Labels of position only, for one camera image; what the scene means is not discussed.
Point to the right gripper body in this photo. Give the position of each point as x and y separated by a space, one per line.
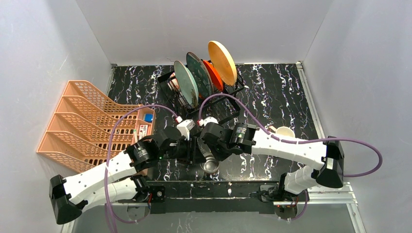
203 141

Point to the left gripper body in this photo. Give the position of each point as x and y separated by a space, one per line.
192 151

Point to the stainless steel cup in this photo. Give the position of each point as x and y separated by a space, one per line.
210 165

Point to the orange red plate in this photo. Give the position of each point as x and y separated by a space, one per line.
214 75

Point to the mint green flower plate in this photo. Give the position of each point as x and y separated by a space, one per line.
187 84

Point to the dark teal plate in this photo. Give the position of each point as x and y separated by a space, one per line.
200 75

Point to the orange patterned bowl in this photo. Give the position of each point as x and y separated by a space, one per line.
173 83

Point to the yellow plate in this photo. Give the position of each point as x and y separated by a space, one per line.
223 62

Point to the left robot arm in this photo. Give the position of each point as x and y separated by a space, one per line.
118 178

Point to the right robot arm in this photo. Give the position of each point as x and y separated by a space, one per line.
323 162

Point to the red white card box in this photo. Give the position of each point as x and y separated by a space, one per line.
143 130

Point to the blue eraser block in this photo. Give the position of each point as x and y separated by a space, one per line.
148 117

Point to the pink mug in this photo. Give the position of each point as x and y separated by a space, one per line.
283 130

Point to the orange file organizer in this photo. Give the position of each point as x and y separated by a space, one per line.
78 133

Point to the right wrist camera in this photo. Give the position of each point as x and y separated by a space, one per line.
205 121

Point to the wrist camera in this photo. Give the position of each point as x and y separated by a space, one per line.
185 127
205 121

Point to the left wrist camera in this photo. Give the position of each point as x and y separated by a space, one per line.
185 127

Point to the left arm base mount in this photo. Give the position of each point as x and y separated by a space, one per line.
151 194

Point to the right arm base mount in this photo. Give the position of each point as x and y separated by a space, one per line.
288 206

